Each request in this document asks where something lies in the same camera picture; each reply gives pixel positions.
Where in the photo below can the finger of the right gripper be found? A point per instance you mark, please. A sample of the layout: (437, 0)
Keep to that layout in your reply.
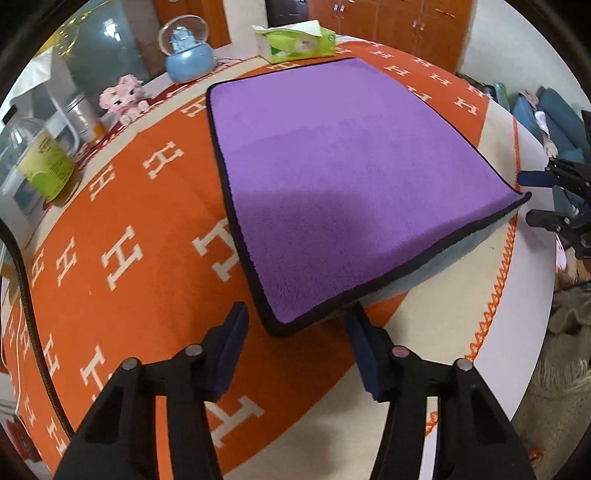
(575, 230)
(569, 182)

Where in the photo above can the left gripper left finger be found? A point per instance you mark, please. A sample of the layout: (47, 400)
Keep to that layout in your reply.
(117, 438)

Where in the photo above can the purple and grey towel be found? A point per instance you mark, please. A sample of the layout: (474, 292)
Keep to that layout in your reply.
(338, 182)

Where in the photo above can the blue sofa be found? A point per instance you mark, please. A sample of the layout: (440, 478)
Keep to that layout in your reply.
(554, 123)

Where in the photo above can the orange H-pattern tablecloth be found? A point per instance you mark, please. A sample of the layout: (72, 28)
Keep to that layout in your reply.
(141, 262)

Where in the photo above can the green label glass bottle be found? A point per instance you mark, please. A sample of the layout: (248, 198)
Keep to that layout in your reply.
(36, 155)

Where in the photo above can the green tissue box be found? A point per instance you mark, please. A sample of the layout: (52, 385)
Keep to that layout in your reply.
(298, 41)

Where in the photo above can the small metal can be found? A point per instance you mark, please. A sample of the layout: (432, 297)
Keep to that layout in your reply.
(85, 120)

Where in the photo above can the pink plush toy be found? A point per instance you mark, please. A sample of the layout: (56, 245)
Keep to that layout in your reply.
(126, 99)

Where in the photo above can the wooden sliding glass door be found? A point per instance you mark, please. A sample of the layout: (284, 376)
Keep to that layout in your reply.
(104, 40)

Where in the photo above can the blue snow globe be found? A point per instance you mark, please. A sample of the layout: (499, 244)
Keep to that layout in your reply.
(183, 40)

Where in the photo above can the wooden cabinet wall unit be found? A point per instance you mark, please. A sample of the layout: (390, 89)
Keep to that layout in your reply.
(434, 30)

